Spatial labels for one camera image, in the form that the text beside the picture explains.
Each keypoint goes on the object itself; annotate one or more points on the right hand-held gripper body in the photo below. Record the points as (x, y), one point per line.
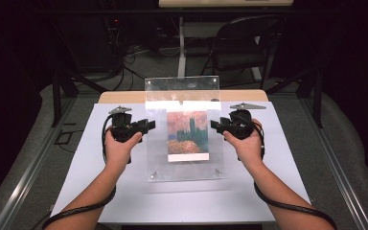
(241, 124)

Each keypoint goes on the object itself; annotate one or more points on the clear acrylic photo frame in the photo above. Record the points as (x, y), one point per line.
(156, 153)

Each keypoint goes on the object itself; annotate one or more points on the colourful painting print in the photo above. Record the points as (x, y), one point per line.
(188, 134)

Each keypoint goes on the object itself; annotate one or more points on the person's right hand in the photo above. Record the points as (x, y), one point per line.
(247, 148)

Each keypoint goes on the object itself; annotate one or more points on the black folding chair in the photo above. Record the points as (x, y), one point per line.
(236, 60)

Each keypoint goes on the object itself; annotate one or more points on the person's left hand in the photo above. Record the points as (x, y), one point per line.
(118, 151)

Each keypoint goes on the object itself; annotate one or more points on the black metal stand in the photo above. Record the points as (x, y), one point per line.
(317, 96)
(56, 96)

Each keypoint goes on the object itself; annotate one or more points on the aluminium floor rail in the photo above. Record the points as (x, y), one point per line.
(28, 179)
(338, 179)

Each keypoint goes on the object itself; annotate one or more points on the white desk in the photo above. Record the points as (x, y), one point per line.
(182, 48)

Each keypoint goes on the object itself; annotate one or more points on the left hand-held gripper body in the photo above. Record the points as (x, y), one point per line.
(121, 126)

